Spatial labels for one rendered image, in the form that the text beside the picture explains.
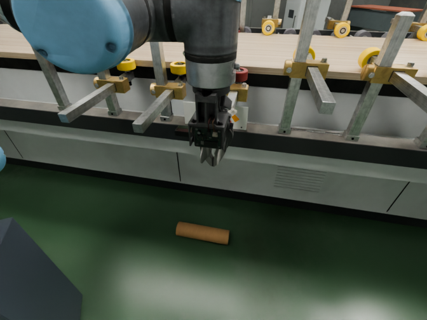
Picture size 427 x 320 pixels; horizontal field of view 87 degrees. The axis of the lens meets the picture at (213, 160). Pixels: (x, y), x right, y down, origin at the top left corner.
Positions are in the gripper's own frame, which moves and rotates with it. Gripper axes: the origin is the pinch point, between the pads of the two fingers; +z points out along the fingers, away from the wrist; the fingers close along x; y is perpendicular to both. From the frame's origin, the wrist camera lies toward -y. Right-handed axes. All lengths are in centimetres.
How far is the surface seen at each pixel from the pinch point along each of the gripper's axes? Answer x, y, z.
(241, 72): 1.4, -44.6, -8.2
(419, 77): 67, -55, -7
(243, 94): 3.6, -37.2, -2.6
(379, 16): 246, -594, 22
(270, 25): 11, -127, -13
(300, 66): 21.3, -37.2, -13.4
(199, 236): -13, -26, 77
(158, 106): -23.6, -22.3, -2.0
